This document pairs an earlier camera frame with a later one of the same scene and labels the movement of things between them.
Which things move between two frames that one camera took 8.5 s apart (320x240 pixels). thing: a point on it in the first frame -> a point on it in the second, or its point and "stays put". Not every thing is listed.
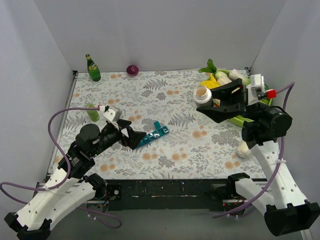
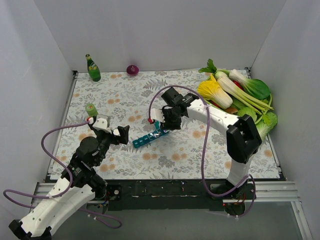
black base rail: x=164 y=194 stays put
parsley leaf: x=210 y=68 stays put
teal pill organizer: x=159 y=131 stays put
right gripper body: x=243 y=96 -> x=170 y=124
